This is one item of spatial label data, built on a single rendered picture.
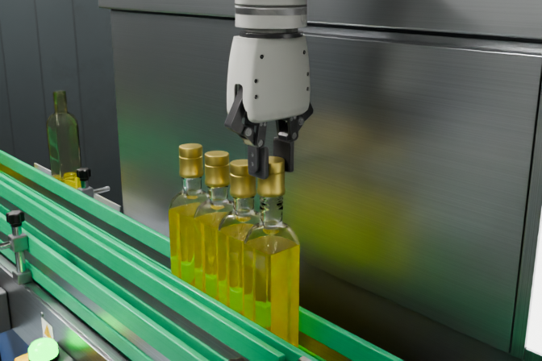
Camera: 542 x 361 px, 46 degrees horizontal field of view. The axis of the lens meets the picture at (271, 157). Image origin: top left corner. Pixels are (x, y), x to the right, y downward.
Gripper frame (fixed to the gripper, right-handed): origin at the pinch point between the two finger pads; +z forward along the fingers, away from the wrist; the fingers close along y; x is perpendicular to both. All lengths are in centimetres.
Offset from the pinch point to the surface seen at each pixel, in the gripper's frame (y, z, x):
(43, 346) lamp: 19.3, 32.7, -30.5
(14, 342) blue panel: 14, 49, -61
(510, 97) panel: -12.2, -9.5, 24.2
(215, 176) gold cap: 0.9, 4.7, -10.3
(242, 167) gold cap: 1.0, 2.0, -4.4
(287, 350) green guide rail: 4.0, 21.8, 7.5
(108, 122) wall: -105, 52, -245
